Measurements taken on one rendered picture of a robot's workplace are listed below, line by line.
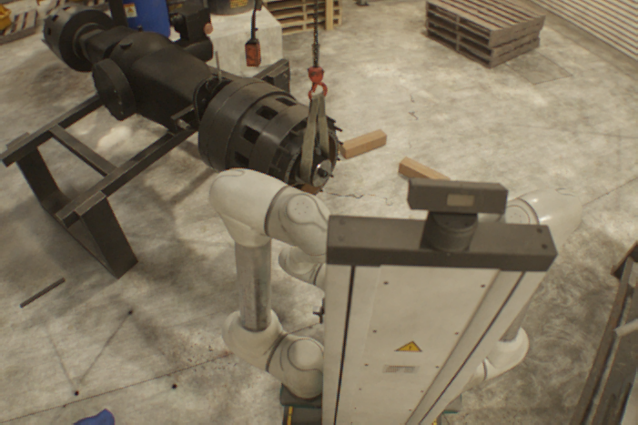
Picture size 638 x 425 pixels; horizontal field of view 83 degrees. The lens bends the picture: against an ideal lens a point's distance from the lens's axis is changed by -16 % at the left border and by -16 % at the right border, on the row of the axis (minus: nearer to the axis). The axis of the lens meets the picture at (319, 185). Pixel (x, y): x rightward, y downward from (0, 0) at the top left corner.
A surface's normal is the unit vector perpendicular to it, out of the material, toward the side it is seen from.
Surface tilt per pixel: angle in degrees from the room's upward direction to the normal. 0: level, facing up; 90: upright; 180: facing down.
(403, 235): 0
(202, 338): 0
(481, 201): 62
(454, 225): 0
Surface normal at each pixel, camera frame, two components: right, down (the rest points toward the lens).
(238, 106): -0.25, -0.45
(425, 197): -0.07, 0.27
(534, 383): 0.00, -0.71
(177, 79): 0.35, -0.43
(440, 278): -0.08, 0.70
